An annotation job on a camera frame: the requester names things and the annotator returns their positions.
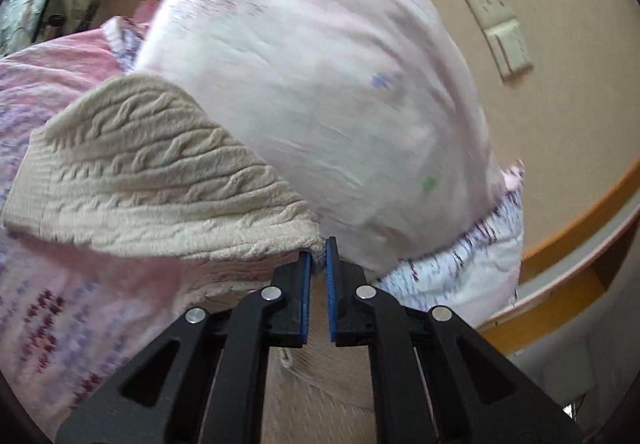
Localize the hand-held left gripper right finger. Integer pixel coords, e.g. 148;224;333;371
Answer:
325;237;583;444

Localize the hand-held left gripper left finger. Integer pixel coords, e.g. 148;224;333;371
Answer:
56;249;314;444

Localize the beige cable-knit sweater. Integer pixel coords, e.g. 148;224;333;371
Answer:
2;74;431;444

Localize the blue floral tree-print pillow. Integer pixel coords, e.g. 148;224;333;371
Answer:
377;159;526;330

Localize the large pale floral pillow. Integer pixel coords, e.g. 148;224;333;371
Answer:
135;0;506;275

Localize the wooden headboard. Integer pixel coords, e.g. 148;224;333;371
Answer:
480;169;640;355

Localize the pink floral bed cover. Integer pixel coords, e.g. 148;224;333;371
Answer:
0;17;281;425

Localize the cream wall switch plate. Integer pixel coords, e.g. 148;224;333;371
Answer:
484;19;533;80

